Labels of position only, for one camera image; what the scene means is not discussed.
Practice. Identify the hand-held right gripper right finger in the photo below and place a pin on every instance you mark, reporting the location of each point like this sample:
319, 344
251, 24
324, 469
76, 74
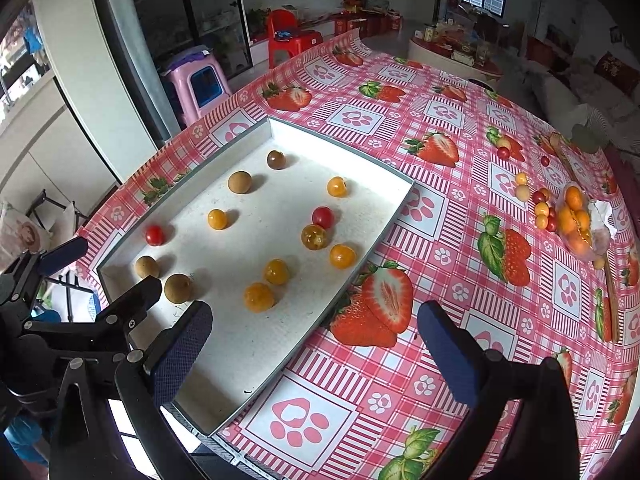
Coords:
447, 355

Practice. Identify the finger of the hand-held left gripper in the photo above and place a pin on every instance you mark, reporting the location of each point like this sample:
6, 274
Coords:
65, 255
132, 305

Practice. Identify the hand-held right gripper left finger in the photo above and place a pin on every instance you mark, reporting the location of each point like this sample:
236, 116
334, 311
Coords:
185, 345

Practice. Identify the white tray with grey sides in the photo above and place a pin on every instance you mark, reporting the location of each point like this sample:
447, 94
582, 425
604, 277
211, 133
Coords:
225, 340

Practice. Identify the longan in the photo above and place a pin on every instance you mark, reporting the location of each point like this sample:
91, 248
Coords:
598, 262
178, 288
147, 266
239, 181
522, 193

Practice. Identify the yellow cherry tomato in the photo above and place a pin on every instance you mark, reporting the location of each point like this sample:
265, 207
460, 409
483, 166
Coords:
502, 142
276, 271
259, 296
217, 219
337, 186
342, 256

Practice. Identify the mottled brown cherry tomato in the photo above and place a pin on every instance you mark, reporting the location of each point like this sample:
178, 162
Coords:
314, 237

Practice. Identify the dark brown cherry tomato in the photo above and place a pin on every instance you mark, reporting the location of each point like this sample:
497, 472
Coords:
276, 160

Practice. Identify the printed cushion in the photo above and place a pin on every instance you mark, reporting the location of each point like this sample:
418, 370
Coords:
27, 235

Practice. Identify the black folding rack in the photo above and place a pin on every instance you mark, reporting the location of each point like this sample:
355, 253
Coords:
52, 210

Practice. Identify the orange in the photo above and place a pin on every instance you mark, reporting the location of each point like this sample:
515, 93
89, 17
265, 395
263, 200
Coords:
566, 221
574, 197
583, 219
579, 245

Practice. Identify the cluster of small tomatoes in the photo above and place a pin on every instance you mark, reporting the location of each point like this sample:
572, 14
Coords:
541, 208

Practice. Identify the wooden stick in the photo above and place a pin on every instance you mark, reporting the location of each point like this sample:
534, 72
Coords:
613, 300

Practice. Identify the glass bowl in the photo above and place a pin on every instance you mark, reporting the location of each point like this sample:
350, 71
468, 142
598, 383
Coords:
600, 240

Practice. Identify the crumpled white tissue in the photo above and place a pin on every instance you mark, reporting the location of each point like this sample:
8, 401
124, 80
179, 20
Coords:
601, 210

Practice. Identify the pink plastic stool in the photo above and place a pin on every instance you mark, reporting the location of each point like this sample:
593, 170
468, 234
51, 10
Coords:
197, 85

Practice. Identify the pink strawberry print tablecloth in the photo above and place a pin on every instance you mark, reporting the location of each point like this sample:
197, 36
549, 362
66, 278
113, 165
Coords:
450, 125

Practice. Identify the wooden spoon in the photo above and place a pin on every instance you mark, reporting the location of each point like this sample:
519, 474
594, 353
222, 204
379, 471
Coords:
562, 152

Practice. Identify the round fan head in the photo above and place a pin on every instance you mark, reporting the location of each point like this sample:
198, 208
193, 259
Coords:
585, 138

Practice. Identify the glass door cabinet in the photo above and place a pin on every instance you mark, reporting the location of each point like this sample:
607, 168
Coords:
170, 5

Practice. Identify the white sofa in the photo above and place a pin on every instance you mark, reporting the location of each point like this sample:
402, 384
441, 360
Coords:
565, 95

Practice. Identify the round coffee table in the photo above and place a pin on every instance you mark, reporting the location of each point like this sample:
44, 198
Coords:
452, 55

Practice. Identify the red plastic chair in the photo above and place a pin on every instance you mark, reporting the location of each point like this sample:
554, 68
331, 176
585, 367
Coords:
290, 35

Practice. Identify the red embroidered pillow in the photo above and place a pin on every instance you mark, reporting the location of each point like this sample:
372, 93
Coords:
617, 72

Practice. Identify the red gift boxes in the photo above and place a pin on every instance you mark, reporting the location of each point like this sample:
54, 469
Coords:
367, 22

